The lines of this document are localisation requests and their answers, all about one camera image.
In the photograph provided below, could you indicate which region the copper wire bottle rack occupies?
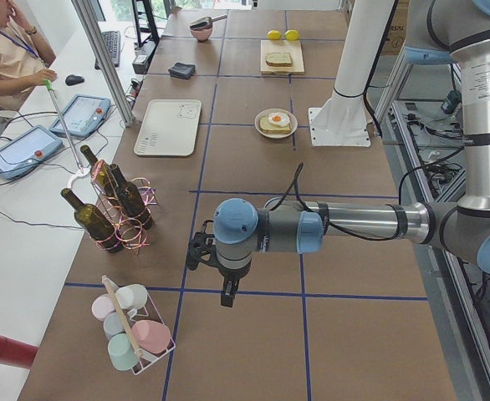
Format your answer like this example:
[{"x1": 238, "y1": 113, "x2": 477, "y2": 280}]
[{"x1": 91, "y1": 182, "x2": 150, "y2": 253}]

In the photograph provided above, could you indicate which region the light pink cup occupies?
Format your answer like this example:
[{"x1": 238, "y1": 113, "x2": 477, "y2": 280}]
[{"x1": 91, "y1": 294, "x2": 115, "y2": 321}]

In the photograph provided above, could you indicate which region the metal scoop in bowl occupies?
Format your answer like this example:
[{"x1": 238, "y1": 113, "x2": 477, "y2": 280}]
[{"x1": 189, "y1": 14, "x2": 227, "y2": 30}]

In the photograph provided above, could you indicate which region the mint green cup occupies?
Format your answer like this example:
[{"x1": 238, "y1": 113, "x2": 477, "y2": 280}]
[{"x1": 107, "y1": 333, "x2": 140, "y2": 371}]

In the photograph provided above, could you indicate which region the folded grey cloth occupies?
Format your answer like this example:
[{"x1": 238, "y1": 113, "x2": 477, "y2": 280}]
[{"x1": 168, "y1": 62, "x2": 196, "y2": 79}]

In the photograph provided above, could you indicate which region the black computer mouse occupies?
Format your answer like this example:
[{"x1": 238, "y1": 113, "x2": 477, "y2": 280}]
[{"x1": 64, "y1": 74, "x2": 84, "y2": 86}]

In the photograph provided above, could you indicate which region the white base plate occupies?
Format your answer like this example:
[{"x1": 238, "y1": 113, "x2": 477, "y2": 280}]
[{"x1": 308, "y1": 104, "x2": 371, "y2": 147}]

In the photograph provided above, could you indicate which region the white grabber stick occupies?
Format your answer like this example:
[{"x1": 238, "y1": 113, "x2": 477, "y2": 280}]
[{"x1": 43, "y1": 79, "x2": 89, "y2": 189}]

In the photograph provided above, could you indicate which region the light wooden cutting board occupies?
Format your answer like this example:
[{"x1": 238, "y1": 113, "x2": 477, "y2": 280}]
[{"x1": 260, "y1": 40, "x2": 304, "y2": 75}]

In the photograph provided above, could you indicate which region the cardboard box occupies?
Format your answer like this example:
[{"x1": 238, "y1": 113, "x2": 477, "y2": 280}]
[{"x1": 345, "y1": 0, "x2": 411, "y2": 56}]

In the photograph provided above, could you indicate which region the fried egg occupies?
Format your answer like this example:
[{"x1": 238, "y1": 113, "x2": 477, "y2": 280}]
[{"x1": 268, "y1": 112, "x2": 291, "y2": 127}]

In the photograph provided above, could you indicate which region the bread slice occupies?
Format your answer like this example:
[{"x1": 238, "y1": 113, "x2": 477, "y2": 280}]
[
  {"x1": 264, "y1": 52, "x2": 293, "y2": 67},
  {"x1": 259, "y1": 116, "x2": 291, "y2": 135}
]

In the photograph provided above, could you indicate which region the cream bear serving tray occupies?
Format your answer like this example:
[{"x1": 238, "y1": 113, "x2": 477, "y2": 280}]
[{"x1": 134, "y1": 99, "x2": 202, "y2": 157}]

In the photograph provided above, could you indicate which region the green wine bottle back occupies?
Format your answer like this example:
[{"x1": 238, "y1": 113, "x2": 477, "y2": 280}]
[{"x1": 80, "y1": 145, "x2": 120, "y2": 207}]

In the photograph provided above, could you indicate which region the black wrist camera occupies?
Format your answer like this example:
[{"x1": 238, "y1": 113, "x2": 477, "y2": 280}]
[{"x1": 186, "y1": 220, "x2": 218, "y2": 271}]

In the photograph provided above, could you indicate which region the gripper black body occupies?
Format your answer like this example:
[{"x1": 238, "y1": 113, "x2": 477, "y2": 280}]
[{"x1": 217, "y1": 257, "x2": 252, "y2": 292}]

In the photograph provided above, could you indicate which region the seated person beige shirt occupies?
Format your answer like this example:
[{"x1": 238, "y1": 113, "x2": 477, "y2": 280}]
[{"x1": 0, "y1": 0, "x2": 57, "y2": 111}]

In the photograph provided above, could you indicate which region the green wine bottle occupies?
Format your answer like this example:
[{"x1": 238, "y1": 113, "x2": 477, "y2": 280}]
[
  {"x1": 110, "y1": 164, "x2": 154, "y2": 230},
  {"x1": 80, "y1": 145, "x2": 120, "y2": 207},
  {"x1": 60, "y1": 188, "x2": 124, "y2": 253}
]

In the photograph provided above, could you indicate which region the red cylinder tube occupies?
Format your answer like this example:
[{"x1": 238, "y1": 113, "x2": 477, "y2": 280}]
[{"x1": 0, "y1": 335, "x2": 38, "y2": 369}]

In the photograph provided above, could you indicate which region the black power strip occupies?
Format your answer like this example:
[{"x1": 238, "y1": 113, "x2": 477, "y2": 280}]
[{"x1": 132, "y1": 40, "x2": 156, "y2": 75}]

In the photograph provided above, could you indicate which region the pink bowl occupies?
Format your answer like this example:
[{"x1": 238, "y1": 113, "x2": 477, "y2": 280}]
[{"x1": 190, "y1": 22, "x2": 213, "y2": 42}]

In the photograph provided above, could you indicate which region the white cup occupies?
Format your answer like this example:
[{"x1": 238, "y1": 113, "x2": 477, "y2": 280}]
[{"x1": 115, "y1": 284, "x2": 148, "y2": 310}]

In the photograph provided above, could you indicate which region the white wire cup rack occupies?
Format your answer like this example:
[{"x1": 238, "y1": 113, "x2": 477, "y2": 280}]
[{"x1": 101, "y1": 283, "x2": 176, "y2": 376}]

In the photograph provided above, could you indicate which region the green wine bottle front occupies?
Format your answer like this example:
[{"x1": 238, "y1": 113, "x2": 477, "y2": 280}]
[{"x1": 60, "y1": 188, "x2": 124, "y2": 253}]

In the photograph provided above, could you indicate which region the teach pendant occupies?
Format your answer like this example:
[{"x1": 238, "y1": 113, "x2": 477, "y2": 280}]
[
  {"x1": 61, "y1": 94, "x2": 111, "y2": 140},
  {"x1": 0, "y1": 125, "x2": 63, "y2": 180}
]

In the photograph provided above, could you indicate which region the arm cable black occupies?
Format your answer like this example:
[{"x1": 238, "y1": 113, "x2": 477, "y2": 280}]
[{"x1": 277, "y1": 162, "x2": 416, "y2": 241}]

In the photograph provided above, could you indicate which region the grey cup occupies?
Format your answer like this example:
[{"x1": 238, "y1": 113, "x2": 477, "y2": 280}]
[{"x1": 103, "y1": 312, "x2": 125, "y2": 340}]

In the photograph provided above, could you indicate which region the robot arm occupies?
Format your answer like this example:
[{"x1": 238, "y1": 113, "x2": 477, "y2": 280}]
[{"x1": 210, "y1": 1, "x2": 490, "y2": 307}]

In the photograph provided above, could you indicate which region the white round plate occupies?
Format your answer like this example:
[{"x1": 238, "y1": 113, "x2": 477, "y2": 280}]
[{"x1": 254, "y1": 109, "x2": 298, "y2": 139}]

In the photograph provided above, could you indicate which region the aluminium frame post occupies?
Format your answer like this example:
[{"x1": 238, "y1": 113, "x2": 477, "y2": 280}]
[{"x1": 71, "y1": 0, "x2": 135, "y2": 127}]

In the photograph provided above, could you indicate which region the yellow lemon near board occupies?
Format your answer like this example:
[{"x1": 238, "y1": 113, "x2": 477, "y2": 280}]
[{"x1": 284, "y1": 29, "x2": 300, "y2": 41}]

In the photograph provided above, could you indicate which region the teach pendant near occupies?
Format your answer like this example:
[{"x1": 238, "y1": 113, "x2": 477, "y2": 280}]
[{"x1": 0, "y1": 125, "x2": 63, "y2": 180}]

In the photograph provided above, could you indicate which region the black keyboard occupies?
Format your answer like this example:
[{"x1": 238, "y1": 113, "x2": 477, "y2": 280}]
[{"x1": 101, "y1": 30, "x2": 121, "y2": 67}]

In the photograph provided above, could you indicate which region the teach pendant far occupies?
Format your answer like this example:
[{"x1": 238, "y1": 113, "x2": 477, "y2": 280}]
[{"x1": 61, "y1": 94, "x2": 111, "y2": 140}]

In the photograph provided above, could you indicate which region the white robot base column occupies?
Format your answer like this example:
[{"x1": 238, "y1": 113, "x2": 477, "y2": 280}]
[{"x1": 333, "y1": 0, "x2": 398, "y2": 99}]

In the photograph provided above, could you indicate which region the green wine bottle middle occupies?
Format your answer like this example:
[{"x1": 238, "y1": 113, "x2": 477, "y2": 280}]
[{"x1": 110, "y1": 164, "x2": 154, "y2": 230}]

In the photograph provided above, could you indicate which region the bread slice top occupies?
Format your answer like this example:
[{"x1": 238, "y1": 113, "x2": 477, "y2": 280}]
[{"x1": 264, "y1": 52, "x2": 293, "y2": 67}]

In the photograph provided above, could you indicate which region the wooden rack handle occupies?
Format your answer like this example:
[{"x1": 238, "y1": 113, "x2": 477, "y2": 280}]
[{"x1": 101, "y1": 275, "x2": 143, "y2": 358}]

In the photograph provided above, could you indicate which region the bread slice on plate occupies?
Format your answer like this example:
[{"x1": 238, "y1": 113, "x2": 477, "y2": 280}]
[{"x1": 259, "y1": 116, "x2": 291, "y2": 135}]

